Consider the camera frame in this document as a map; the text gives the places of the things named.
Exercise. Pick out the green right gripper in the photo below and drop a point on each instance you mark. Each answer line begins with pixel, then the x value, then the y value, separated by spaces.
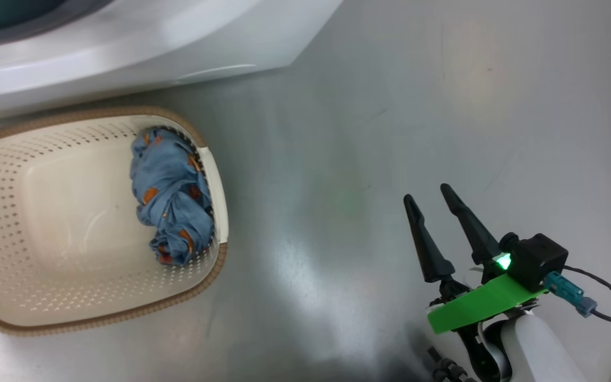
pixel 475 307

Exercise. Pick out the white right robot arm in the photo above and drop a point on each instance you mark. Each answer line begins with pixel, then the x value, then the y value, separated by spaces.
pixel 539 350

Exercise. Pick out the cream perforated laundry basket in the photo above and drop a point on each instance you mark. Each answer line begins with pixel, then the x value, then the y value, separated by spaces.
pixel 45 212

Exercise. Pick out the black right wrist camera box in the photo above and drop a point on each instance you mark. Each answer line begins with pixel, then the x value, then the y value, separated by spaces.
pixel 539 260

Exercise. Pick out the blue garment with orange print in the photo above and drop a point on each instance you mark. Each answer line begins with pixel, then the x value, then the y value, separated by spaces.
pixel 170 196

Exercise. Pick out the white front-load washing machine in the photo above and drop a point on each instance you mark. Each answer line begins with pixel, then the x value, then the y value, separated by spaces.
pixel 125 53

